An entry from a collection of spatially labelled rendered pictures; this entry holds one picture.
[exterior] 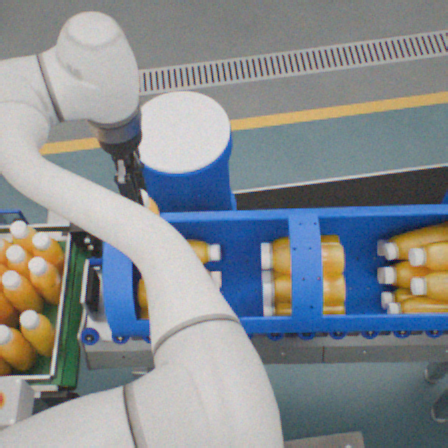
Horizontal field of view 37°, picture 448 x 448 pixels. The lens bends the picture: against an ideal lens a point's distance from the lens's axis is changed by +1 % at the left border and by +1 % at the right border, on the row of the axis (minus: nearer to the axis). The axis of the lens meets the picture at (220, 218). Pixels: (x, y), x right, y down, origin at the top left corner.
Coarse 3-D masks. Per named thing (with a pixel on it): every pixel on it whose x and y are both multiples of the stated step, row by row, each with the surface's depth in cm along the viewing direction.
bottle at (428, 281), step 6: (426, 276) 151; (432, 276) 150; (438, 276) 150; (444, 276) 149; (426, 282) 150; (432, 282) 149; (438, 282) 149; (444, 282) 149; (426, 288) 150; (432, 288) 149; (438, 288) 149; (444, 288) 148; (426, 294) 151; (432, 294) 150; (438, 294) 149; (444, 294) 149; (444, 300) 151
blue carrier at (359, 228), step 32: (192, 224) 165; (224, 224) 165; (256, 224) 165; (288, 224) 165; (320, 224) 165; (352, 224) 165; (384, 224) 165; (416, 224) 165; (224, 256) 170; (256, 256) 170; (320, 256) 143; (352, 256) 169; (384, 256) 169; (128, 288) 144; (224, 288) 170; (256, 288) 169; (320, 288) 142; (352, 288) 168; (384, 288) 168; (128, 320) 147; (256, 320) 147; (288, 320) 147; (320, 320) 146; (352, 320) 146; (384, 320) 146; (416, 320) 146
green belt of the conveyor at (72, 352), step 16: (80, 256) 183; (80, 272) 181; (80, 288) 179; (48, 304) 176; (80, 304) 177; (64, 320) 174; (80, 320) 176; (64, 336) 172; (64, 352) 170; (80, 352) 173; (32, 368) 168; (48, 368) 168; (64, 368) 168; (32, 384) 166; (48, 384) 166; (64, 384) 166
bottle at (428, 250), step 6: (426, 246) 151; (432, 246) 150; (438, 246) 150; (444, 246) 150; (426, 252) 150; (432, 252) 149; (438, 252) 149; (444, 252) 149; (426, 258) 150; (432, 258) 149; (438, 258) 149; (444, 258) 149; (426, 264) 151; (432, 264) 150; (438, 264) 149; (444, 264) 149; (438, 270) 151; (444, 270) 151
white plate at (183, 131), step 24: (168, 96) 191; (192, 96) 191; (144, 120) 188; (168, 120) 187; (192, 120) 187; (216, 120) 186; (144, 144) 184; (168, 144) 183; (192, 144) 183; (216, 144) 182; (168, 168) 179; (192, 168) 179
